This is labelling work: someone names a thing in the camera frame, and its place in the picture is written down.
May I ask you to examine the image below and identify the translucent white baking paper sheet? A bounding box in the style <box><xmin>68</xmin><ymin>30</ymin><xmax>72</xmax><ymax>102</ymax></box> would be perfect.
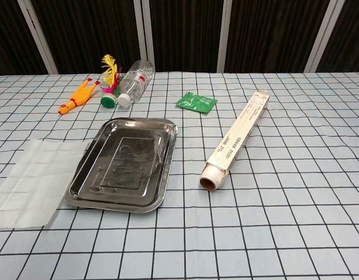
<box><xmin>0</xmin><ymin>138</ymin><xmax>93</xmax><ymax>232</ymax></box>

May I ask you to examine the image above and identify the long parchment roll box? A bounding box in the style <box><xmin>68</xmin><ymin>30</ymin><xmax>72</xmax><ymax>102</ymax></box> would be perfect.
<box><xmin>205</xmin><ymin>90</ymin><xmax>270</xmax><ymax>176</ymax></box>

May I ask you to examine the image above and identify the white screen frame post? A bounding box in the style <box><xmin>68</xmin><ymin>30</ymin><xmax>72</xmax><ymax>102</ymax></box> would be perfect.
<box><xmin>133</xmin><ymin>0</ymin><xmax>156</xmax><ymax>73</ymax></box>
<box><xmin>302</xmin><ymin>0</ymin><xmax>342</xmax><ymax>73</ymax></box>
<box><xmin>217</xmin><ymin>0</ymin><xmax>234</xmax><ymax>73</ymax></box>
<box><xmin>17</xmin><ymin>0</ymin><xmax>59</xmax><ymax>75</ymax></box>

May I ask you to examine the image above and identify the green foil sachet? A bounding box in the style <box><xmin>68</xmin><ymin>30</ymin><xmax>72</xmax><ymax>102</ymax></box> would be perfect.
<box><xmin>175</xmin><ymin>91</ymin><xmax>219</xmax><ymax>113</ymax></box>

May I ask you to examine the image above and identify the dark brown screen panel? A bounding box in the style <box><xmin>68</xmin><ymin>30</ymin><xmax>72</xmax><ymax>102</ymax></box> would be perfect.
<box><xmin>315</xmin><ymin>0</ymin><xmax>359</xmax><ymax>73</ymax></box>
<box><xmin>30</xmin><ymin>0</ymin><xmax>147</xmax><ymax>74</ymax></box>
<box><xmin>149</xmin><ymin>0</ymin><xmax>226</xmax><ymax>73</ymax></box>
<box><xmin>0</xmin><ymin>0</ymin><xmax>49</xmax><ymax>76</ymax></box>
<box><xmin>225</xmin><ymin>0</ymin><xmax>329</xmax><ymax>73</ymax></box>

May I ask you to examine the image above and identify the yellow rubber chicken toy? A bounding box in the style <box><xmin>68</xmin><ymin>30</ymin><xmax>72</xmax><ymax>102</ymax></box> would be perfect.
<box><xmin>58</xmin><ymin>78</ymin><xmax>101</xmax><ymax>116</ymax></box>

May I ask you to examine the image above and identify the stainless steel rectangular tray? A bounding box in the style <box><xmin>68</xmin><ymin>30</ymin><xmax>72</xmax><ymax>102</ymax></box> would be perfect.
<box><xmin>64</xmin><ymin>117</ymin><xmax>180</xmax><ymax>215</ymax></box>

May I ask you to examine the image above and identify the feather shuttlecock with green base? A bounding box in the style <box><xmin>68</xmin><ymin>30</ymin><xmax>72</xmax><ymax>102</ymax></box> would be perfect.
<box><xmin>99</xmin><ymin>54</ymin><xmax>124</xmax><ymax>109</ymax></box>

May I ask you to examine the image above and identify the clear plastic bottle white cap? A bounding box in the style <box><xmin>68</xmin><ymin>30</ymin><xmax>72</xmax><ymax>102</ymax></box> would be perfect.
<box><xmin>117</xmin><ymin>59</ymin><xmax>155</xmax><ymax>109</ymax></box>

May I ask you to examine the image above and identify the blue checked tablecloth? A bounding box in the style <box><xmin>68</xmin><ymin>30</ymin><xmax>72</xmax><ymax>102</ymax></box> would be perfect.
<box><xmin>0</xmin><ymin>71</ymin><xmax>359</xmax><ymax>280</ymax></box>

